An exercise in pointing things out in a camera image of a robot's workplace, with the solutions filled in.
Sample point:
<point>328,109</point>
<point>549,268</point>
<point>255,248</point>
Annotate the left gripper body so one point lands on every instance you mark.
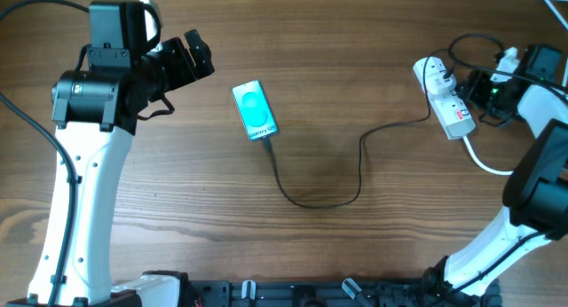
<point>176,67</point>

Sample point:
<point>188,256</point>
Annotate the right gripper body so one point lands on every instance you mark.
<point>488,95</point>

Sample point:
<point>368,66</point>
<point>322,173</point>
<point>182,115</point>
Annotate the white power strip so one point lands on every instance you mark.
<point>451,111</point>

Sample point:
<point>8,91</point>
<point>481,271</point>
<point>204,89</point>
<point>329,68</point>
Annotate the turquoise screen smartphone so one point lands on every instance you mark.
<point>254,109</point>

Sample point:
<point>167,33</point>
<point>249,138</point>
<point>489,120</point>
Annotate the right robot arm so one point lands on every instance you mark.
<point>534,210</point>

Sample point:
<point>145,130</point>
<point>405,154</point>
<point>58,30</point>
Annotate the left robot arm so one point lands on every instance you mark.
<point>96,108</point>

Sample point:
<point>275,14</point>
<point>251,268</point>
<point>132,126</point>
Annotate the white charger plug adapter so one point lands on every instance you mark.
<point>439,84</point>

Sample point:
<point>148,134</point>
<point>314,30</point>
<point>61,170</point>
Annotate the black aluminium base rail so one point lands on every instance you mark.
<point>377,293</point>

